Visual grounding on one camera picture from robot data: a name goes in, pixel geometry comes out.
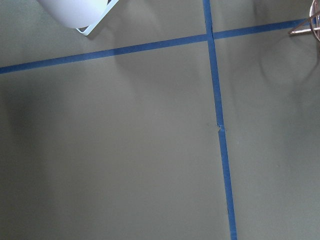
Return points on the white mug on rack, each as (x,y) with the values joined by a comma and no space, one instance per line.
(74,13)

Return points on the copper wire bottle rack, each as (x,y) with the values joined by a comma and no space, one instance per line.
(310,25)

